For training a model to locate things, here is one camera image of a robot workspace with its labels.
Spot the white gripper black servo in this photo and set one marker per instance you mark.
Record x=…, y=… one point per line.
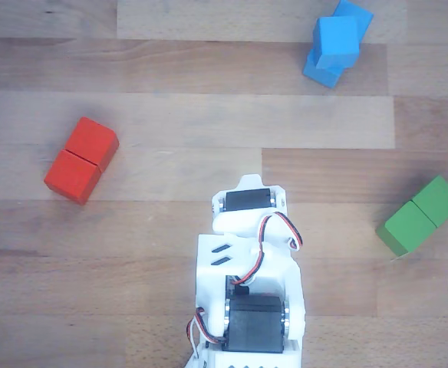
x=247, y=200

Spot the small blue cube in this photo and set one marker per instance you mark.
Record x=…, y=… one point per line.
x=337, y=40

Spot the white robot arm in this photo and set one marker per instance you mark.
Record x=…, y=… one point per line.
x=212, y=276

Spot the long blue block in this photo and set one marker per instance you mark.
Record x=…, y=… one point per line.
x=323, y=76

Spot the long green block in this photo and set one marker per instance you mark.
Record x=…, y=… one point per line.
x=416, y=222

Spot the long red block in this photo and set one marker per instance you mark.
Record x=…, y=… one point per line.
x=80, y=165

